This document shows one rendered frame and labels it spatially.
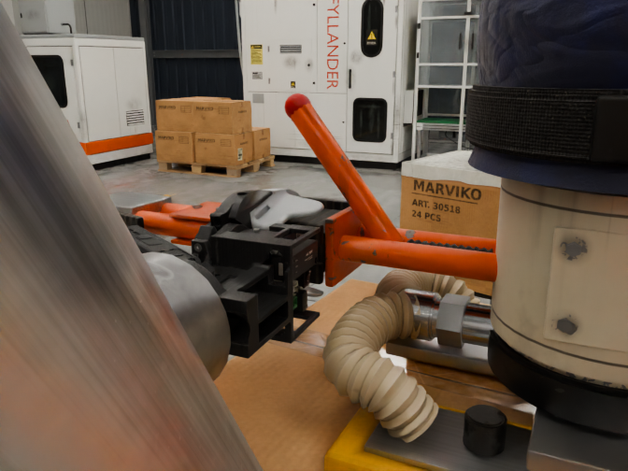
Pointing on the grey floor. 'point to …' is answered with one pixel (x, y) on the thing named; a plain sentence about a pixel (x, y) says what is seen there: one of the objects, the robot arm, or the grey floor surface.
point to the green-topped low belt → (441, 128)
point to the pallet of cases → (210, 136)
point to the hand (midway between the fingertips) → (284, 234)
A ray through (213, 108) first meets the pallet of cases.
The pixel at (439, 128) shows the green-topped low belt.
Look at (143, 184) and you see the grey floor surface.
